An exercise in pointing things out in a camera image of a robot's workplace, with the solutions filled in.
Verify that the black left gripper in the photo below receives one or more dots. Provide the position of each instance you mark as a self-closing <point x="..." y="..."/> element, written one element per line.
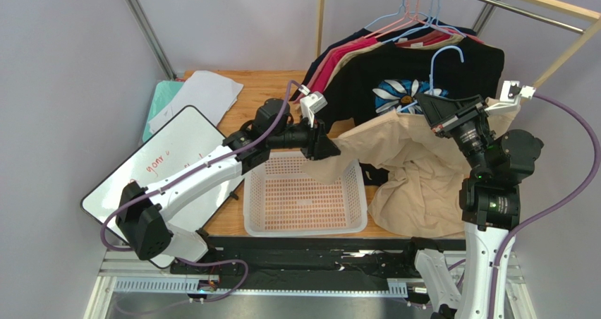
<point x="318" y="146"/>

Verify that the magenta t shirt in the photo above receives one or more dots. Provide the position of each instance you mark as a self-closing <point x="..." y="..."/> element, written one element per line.
<point x="325" y="70"/>

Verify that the salmon pink t shirt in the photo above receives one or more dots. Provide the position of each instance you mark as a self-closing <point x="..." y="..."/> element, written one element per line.
<point x="315" y="64"/>

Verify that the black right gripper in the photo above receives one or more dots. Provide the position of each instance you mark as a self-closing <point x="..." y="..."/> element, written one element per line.
<point x="457" y="118"/>

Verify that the teal folder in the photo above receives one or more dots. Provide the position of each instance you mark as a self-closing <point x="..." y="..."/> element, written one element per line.
<point x="164" y="92"/>

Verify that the white board black frame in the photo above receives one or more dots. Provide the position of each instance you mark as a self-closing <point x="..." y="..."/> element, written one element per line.
<point x="185" y="140"/>

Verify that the navy t shirt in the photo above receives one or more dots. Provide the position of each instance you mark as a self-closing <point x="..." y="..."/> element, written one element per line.
<point x="359" y="35"/>

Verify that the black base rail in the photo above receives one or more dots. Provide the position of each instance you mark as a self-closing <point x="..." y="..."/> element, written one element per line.
<point x="306" y="264"/>

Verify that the pink wire hanger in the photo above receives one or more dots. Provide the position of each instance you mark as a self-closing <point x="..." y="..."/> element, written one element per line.
<point x="407" y="25"/>

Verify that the wooden clothes rack frame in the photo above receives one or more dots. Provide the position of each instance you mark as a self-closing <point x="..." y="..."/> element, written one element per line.
<point x="530" y="45"/>

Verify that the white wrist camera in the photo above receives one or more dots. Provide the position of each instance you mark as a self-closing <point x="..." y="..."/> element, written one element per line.
<point x="312" y="104"/>
<point x="510" y="99"/>

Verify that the metal corner post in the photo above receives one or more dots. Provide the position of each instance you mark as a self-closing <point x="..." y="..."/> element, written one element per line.
<point x="151" y="37"/>

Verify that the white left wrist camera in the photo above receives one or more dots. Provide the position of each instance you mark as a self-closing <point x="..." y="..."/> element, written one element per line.
<point x="312" y="104"/>

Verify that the black daisy print t shirt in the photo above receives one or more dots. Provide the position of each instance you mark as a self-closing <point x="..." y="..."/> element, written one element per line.
<point x="379" y="81"/>

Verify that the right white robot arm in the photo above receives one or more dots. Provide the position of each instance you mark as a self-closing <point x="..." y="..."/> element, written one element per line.
<point x="490" y="202"/>

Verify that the white plastic perforated basket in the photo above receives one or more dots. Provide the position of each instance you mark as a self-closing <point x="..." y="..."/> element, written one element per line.
<point x="280" y="200"/>

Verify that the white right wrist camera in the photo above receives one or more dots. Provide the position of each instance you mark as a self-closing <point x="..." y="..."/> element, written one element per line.
<point x="510" y="99"/>

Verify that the beige t shirt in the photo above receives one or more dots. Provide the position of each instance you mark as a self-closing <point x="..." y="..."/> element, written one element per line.
<point x="421" y="195"/>

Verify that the white paper sheets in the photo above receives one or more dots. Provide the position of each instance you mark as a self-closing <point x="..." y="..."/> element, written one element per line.
<point x="209" y="92"/>

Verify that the tan t shirt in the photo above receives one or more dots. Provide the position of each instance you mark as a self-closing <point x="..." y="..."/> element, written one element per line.
<point x="420" y="42"/>

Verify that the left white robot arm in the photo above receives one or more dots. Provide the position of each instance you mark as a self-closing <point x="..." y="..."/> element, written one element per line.
<point x="144" y="214"/>

